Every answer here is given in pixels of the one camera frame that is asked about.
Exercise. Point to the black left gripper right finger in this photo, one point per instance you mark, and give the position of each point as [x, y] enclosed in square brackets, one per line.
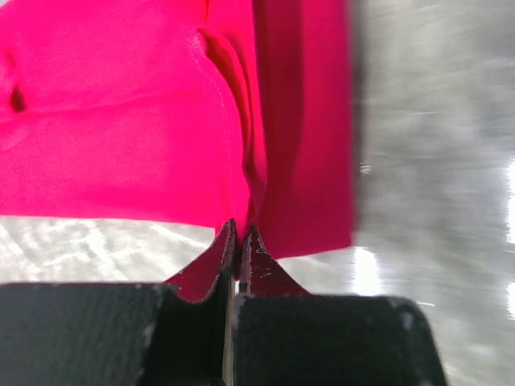
[284, 335]

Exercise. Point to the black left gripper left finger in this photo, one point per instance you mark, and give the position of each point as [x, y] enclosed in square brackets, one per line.
[171, 333]

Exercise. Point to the red t-shirt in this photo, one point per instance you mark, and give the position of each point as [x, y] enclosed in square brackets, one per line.
[192, 112]

